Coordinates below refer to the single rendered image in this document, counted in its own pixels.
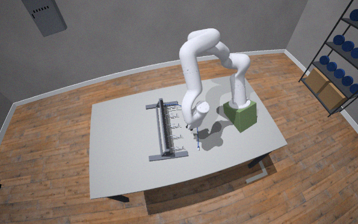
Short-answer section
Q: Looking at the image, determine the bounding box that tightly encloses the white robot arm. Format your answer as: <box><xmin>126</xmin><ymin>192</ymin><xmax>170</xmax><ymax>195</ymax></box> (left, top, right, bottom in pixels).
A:
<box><xmin>179</xmin><ymin>28</ymin><xmax>251</xmax><ymax>125</ymax></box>

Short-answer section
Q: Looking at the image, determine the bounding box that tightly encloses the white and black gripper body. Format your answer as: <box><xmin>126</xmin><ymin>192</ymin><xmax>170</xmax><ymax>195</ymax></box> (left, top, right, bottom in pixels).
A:
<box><xmin>188</xmin><ymin>123</ymin><xmax>202</xmax><ymax>129</ymax></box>

